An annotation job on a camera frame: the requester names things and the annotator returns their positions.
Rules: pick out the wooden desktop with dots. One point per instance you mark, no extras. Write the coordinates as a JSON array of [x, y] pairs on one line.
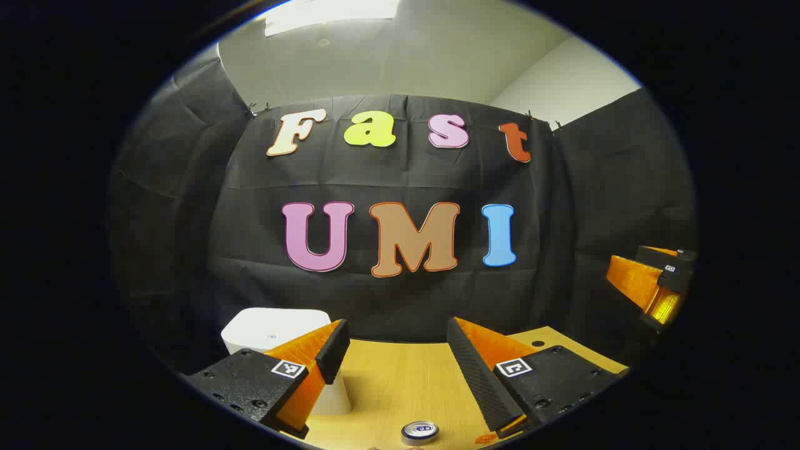
[[400, 387]]

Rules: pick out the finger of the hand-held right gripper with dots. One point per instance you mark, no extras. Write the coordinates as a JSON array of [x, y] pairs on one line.
[[634, 281]]

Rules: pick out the black backdrop cloth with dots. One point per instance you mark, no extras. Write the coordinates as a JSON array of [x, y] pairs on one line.
[[406, 175]]

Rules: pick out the ceiling light panel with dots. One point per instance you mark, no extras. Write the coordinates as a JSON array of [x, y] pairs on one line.
[[331, 12]]

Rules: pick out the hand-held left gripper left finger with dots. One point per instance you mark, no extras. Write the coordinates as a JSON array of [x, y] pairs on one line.
[[334, 353]]

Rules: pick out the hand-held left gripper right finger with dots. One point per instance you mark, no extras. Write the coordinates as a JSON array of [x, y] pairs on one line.
[[475, 375]]

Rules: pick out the white desktop garbage bin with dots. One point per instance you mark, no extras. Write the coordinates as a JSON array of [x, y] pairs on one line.
[[262, 328]]

